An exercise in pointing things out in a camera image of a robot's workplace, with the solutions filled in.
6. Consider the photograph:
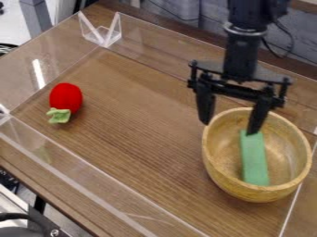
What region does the light wooden bowl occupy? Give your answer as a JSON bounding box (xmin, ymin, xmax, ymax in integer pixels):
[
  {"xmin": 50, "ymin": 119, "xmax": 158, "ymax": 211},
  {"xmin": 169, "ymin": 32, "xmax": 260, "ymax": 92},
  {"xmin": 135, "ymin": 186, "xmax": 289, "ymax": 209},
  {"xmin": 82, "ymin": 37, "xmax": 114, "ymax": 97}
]
[{"xmin": 202, "ymin": 107, "xmax": 312, "ymax": 203}]

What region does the red plush strawberry toy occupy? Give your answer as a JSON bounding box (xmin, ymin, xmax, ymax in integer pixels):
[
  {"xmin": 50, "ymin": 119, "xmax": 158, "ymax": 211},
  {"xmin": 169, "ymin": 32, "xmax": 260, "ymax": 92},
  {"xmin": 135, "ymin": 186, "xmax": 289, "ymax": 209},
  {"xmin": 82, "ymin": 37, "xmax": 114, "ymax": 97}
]
[{"xmin": 46, "ymin": 82, "xmax": 83, "ymax": 124}]

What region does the green stick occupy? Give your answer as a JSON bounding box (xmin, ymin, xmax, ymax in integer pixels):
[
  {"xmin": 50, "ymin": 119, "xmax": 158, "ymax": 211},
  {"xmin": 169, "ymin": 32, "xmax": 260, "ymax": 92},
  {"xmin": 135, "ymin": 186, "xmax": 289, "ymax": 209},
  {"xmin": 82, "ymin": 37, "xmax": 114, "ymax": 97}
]
[{"xmin": 240, "ymin": 130, "xmax": 271, "ymax": 186}]

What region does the clear acrylic tray enclosure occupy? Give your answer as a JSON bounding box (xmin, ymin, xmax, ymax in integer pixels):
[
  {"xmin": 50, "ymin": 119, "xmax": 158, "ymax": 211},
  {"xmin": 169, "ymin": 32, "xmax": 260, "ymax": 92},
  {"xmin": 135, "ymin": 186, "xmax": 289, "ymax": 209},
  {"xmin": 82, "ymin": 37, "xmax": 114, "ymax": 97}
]
[{"xmin": 0, "ymin": 8, "xmax": 317, "ymax": 237}]

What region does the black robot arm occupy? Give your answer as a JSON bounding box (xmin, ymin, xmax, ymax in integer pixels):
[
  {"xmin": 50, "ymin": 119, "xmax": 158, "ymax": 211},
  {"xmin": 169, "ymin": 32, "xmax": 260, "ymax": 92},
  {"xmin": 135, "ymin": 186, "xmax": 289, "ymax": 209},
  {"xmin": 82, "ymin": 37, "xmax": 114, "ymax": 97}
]
[{"xmin": 188, "ymin": 0, "xmax": 292, "ymax": 135}]

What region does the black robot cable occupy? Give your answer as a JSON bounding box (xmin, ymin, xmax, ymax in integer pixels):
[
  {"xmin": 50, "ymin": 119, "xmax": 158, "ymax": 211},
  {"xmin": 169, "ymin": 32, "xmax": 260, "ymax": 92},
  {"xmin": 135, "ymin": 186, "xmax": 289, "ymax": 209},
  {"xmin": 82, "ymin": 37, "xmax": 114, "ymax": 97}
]
[{"xmin": 259, "ymin": 18, "xmax": 317, "ymax": 66}]

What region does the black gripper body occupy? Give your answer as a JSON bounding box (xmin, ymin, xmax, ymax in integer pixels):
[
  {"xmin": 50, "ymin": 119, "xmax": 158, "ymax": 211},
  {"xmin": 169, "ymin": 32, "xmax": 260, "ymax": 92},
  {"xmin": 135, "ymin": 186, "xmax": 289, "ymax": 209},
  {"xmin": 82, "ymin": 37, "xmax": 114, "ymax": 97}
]
[{"xmin": 189, "ymin": 32, "xmax": 292, "ymax": 109}]

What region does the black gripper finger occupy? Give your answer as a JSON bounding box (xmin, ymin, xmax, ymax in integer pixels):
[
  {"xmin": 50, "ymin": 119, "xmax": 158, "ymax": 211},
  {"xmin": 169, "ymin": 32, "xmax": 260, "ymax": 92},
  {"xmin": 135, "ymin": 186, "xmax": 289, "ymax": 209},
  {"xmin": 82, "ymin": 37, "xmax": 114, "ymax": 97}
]
[
  {"xmin": 196, "ymin": 82, "xmax": 216, "ymax": 125},
  {"xmin": 246, "ymin": 96, "xmax": 273, "ymax": 135}
]

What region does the black clamp with cable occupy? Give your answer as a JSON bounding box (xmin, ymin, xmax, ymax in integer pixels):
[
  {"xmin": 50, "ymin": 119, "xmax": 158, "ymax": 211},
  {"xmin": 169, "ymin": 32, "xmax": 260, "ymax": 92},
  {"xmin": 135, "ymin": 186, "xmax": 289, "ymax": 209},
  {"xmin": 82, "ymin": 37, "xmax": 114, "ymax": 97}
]
[{"xmin": 0, "ymin": 207, "xmax": 74, "ymax": 237}]

